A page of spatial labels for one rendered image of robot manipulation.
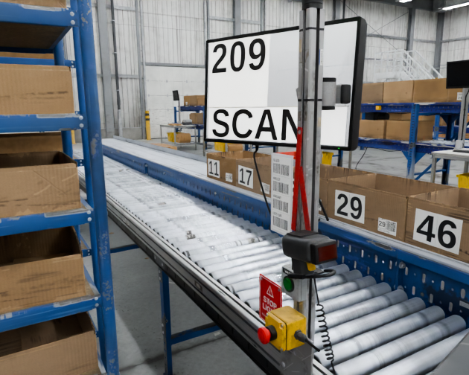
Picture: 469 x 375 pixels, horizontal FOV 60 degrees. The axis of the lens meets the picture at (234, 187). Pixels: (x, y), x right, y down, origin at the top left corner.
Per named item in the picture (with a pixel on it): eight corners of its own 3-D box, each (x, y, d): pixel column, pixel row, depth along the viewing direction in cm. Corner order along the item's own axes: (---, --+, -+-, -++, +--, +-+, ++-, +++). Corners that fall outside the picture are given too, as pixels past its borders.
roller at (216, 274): (205, 287, 151) (202, 274, 152) (313, 260, 176) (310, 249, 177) (211, 286, 146) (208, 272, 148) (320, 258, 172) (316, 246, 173)
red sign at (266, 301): (258, 317, 110) (258, 273, 108) (261, 316, 111) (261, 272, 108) (295, 347, 97) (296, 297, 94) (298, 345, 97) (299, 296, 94)
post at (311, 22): (278, 375, 105) (284, 14, 88) (293, 369, 107) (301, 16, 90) (308, 403, 95) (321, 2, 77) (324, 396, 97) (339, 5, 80)
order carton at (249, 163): (235, 187, 240) (234, 159, 236) (275, 182, 254) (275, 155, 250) (273, 200, 206) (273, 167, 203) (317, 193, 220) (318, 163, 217)
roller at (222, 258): (194, 277, 159) (189, 269, 163) (298, 252, 184) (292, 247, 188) (195, 265, 157) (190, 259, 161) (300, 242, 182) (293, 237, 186)
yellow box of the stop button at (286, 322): (259, 340, 97) (259, 312, 95) (288, 329, 101) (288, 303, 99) (297, 374, 84) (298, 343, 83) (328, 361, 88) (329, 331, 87)
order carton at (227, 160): (206, 178, 273) (205, 152, 269) (243, 173, 287) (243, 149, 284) (236, 187, 239) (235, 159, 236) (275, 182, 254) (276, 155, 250)
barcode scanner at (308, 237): (317, 292, 79) (313, 239, 78) (281, 278, 90) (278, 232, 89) (342, 285, 82) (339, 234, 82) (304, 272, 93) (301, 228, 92)
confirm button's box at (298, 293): (278, 292, 97) (279, 265, 96) (289, 289, 98) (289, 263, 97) (296, 303, 91) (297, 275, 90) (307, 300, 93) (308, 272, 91)
